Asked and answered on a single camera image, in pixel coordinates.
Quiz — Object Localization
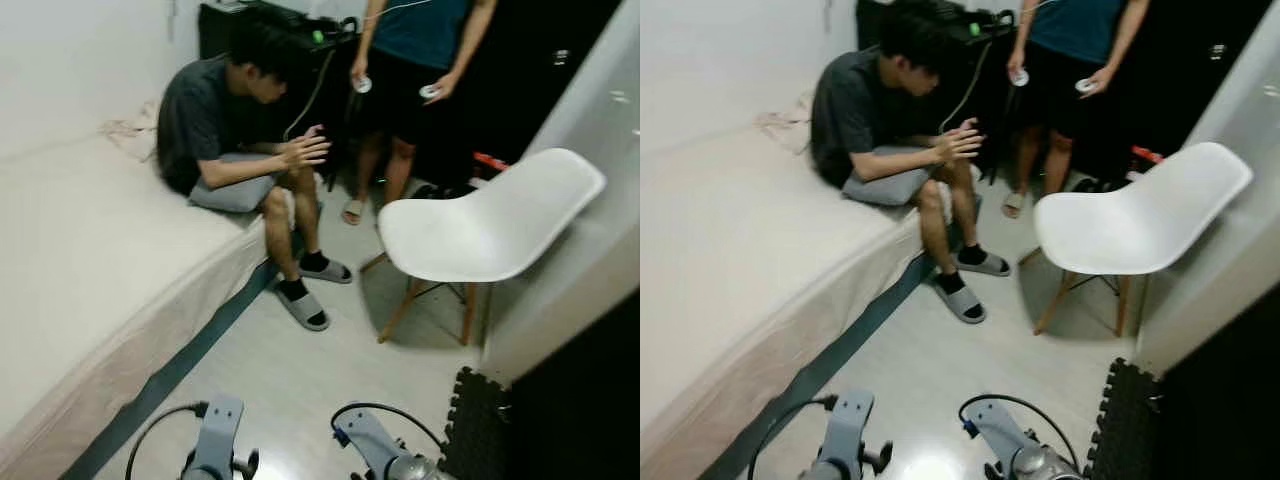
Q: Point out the white shell chair wooden legs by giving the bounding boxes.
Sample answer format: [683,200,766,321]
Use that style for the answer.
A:
[358,148,608,347]
[1018,141,1254,338]

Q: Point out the grey slipper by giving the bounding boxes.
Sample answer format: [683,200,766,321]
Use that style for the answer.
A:
[298,255,354,285]
[955,250,1012,278]
[274,285,332,333]
[932,280,988,325]

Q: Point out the black foam floor mat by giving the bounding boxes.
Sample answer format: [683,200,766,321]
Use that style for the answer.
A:
[440,367,516,480]
[1085,358,1166,480]

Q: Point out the beige mattress bed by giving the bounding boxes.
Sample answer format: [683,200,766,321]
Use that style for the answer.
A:
[640,122,963,480]
[0,128,301,480]

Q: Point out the seated person in grey shirt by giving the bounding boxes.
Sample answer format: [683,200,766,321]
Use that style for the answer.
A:
[155,18,354,333]
[810,5,1012,326]

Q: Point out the standing person in teal shirt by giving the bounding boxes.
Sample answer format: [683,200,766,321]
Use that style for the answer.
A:
[340,0,499,226]
[1000,0,1151,219]

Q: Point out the black wardrobe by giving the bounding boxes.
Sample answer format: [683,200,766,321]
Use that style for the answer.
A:
[440,0,626,186]
[1095,0,1276,181]

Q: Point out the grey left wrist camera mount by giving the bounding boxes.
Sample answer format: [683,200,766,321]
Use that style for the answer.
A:
[800,390,878,480]
[180,393,248,480]

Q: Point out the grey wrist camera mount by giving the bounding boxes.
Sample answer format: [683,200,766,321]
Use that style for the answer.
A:
[180,393,248,480]
[333,405,411,480]
[800,390,878,480]
[962,400,1036,477]

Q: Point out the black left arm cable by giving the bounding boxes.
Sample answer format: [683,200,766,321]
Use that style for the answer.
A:
[123,402,211,480]
[746,395,839,480]

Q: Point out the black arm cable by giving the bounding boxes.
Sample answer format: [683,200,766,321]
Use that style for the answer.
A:
[123,402,211,480]
[958,394,1083,471]
[746,395,839,480]
[330,402,448,461]

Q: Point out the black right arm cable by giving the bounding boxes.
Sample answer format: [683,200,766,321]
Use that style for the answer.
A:
[958,394,1083,471]
[330,402,448,461]

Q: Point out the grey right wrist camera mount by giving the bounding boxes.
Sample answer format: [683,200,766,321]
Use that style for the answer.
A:
[962,400,1036,477]
[333,405,411,480]

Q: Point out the thin hanging cable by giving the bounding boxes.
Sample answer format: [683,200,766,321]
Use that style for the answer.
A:
[938,40,993,133]
[283,45,339,141]

